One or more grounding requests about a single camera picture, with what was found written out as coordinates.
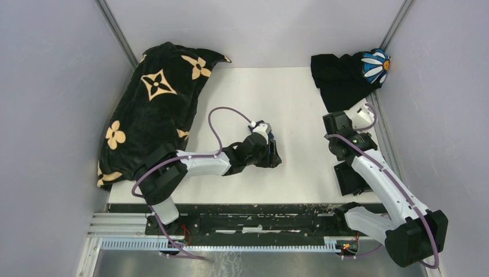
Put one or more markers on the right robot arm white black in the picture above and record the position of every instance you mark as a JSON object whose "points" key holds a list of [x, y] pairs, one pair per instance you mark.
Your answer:
{"points": [[411, 233]]}

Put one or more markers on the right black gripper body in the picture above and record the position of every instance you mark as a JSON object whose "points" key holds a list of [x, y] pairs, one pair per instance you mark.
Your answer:
{"points": [[331, 146]]}

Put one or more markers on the black cloth with blue flower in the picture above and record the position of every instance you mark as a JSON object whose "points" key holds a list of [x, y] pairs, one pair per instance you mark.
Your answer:
{"points": [[344, 81]]}

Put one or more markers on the blue leather card holder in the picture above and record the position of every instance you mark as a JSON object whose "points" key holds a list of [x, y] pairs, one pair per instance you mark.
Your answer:
{"points": [[271, 159]]}

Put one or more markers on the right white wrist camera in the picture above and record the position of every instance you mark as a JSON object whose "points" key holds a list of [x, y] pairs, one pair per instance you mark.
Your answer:
{"points": [[362, 115]]}

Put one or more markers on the black blanket with beige flowers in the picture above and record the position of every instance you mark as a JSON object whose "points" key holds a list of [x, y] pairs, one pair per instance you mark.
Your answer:
{"points": [[158, 106]]}

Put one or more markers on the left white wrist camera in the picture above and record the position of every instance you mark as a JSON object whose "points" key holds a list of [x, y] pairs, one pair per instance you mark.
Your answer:
{"points": [[262, 128]]}

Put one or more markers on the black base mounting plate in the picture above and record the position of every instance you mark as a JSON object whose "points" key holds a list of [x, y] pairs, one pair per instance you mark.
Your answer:
{"points": [[252, 229]]}

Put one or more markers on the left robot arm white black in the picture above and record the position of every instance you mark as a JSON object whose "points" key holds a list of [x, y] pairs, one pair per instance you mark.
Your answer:
{"points": [[162, 171]]}

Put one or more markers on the aluminium frame rails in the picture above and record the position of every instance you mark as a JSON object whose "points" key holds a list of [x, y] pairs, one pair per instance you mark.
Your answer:
{"points": [[117, 245]]}

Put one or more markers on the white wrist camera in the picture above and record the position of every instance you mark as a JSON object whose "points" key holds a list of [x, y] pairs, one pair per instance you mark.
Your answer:
{"points": [[262, 128], [362, 115]]}

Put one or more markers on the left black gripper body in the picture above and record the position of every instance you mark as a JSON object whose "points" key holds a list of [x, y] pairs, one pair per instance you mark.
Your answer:
{"points": [[263, 158]]}

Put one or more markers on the black card tray stand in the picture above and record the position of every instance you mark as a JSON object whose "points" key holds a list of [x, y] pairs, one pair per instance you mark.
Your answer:
{"points": [[349, 181]]}

